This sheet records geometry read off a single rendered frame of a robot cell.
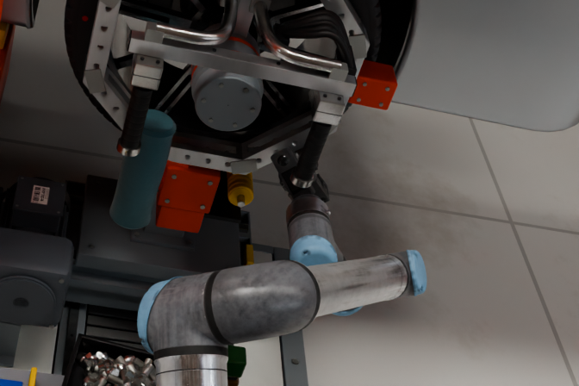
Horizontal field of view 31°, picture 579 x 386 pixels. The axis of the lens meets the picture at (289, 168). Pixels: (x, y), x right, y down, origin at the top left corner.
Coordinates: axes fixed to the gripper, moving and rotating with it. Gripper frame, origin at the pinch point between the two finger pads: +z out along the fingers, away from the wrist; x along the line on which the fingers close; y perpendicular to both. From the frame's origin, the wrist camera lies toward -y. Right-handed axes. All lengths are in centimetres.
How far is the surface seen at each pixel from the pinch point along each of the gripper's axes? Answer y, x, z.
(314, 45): -10.1, 12.2, 18.4
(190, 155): -14.1, -18.4, -6.2
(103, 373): -21, -31, -66
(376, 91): -8.1, 23.1, -6.3
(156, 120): -30.6, -16.1, -14.6
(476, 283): 101, 11, 37
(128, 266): 10, -51, -1
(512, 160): 122, 33, 106
